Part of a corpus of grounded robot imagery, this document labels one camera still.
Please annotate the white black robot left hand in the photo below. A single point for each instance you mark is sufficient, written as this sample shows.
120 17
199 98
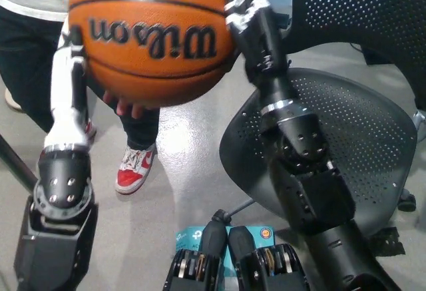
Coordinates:
66 104

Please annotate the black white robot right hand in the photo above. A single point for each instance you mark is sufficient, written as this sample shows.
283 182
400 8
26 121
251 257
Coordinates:
263 48

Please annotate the person bare hand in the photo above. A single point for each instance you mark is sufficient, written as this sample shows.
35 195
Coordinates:
129 108

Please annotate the orange Wilson basketball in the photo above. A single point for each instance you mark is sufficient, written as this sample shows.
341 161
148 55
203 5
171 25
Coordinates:
149 38

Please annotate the person in grey shirt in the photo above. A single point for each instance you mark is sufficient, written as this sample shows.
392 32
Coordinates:
26 64

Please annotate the black perforated office chair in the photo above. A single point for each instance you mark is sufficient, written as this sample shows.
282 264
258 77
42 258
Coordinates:
359 121

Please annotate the red white sneaker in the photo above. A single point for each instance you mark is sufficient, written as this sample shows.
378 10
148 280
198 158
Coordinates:
90 131
133 171

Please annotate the white shoe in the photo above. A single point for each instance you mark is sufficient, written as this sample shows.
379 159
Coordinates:
11 101

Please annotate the black slanted pole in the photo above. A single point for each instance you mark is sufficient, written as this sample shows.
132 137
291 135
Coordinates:
16 164

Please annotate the black floor box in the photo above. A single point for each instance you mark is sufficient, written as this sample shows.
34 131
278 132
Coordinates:
376 57

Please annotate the teal TP-Link cardboard box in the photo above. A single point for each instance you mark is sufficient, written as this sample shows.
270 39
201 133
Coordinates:
188 237

